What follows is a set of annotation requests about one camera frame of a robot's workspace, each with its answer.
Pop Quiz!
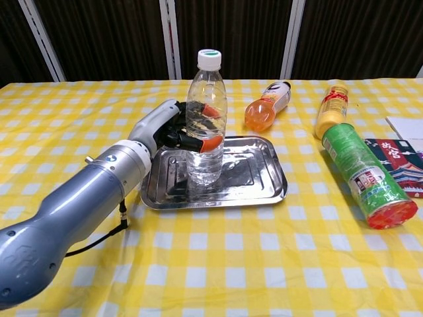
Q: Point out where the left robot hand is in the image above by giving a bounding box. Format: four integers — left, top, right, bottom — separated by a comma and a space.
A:
128, 98, 226, 157

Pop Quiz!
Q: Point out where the transparent plastic water bottle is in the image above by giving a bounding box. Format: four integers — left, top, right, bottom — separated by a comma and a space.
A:
185, 48, 229, 192

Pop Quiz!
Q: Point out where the orange drink bottle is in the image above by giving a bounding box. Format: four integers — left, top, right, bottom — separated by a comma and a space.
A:
244, 81, 292, 133

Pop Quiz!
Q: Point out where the rectangular metal tray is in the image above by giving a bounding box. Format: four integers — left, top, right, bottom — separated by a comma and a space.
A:
139, 135, 288, 211

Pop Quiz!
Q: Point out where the yellow plastic bottle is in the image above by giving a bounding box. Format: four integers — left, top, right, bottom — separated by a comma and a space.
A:
313, 82, 350, 140

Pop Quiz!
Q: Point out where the yellow white checkered tablecloth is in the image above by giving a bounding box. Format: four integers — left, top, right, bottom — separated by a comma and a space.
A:
0, 78, 423, 317

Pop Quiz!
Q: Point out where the green chips can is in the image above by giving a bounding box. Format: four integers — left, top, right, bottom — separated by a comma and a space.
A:
321, 122, 419, 230

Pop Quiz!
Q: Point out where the white paper sheet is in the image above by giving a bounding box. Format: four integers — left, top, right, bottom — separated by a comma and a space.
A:
385, 115, 423, 141

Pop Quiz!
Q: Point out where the dark illustrated booklet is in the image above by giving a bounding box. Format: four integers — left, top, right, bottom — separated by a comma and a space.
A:
363, 138, 423, 199

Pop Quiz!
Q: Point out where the white partition frame post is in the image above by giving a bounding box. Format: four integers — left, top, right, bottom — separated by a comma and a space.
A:
280, 0, 307, 81
158, 0, 183, 81
17, 0, 67, 83

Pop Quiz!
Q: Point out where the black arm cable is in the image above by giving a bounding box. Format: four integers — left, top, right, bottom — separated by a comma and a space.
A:
63, 197, 130, 258

